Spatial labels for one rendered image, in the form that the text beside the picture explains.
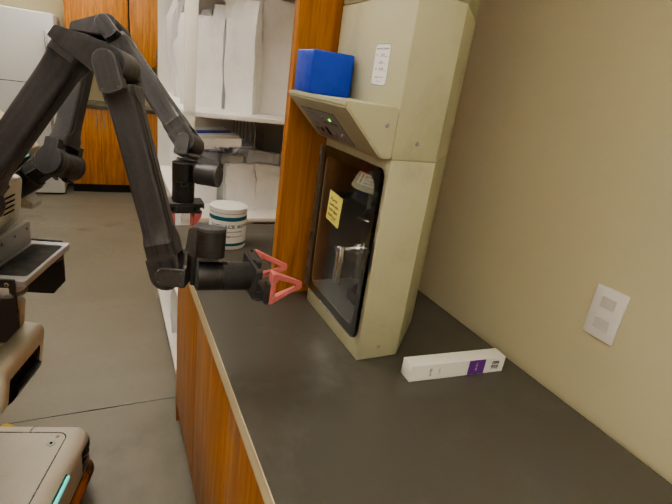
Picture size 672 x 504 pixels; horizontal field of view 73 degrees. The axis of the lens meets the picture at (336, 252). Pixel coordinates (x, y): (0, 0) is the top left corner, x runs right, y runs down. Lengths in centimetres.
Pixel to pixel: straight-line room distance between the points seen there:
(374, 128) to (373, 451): 59
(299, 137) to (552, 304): 75
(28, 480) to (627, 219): 178
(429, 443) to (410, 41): 74
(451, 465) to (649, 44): 87
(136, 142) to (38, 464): 124
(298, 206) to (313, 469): 71
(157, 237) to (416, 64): 58
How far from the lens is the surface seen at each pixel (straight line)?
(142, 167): 91
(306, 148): 125
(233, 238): 164
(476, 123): 140
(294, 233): 131
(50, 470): 184
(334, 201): 113
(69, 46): 95
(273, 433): 89
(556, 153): 121
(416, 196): 99
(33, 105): 98
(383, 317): 107
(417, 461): 89
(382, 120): 91
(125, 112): 92
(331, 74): 108
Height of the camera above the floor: 154
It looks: 20 degrees down
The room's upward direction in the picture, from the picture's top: 8 degrees clockwise
